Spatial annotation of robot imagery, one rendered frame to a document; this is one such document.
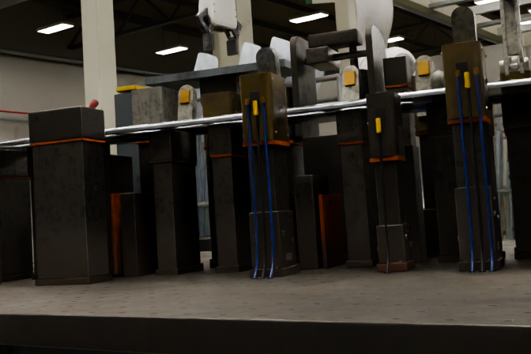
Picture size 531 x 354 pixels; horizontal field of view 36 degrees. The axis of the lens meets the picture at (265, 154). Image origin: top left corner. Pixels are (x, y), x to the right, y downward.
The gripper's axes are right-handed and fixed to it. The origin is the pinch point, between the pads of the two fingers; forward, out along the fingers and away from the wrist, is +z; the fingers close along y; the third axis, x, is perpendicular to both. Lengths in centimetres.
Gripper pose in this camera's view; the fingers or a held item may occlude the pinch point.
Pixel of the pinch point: (220, 49)
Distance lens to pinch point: 205.9
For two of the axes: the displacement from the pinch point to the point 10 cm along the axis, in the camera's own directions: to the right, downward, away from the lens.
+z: 0.7, 9.9, -0.8
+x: 8.0, -1.0, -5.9
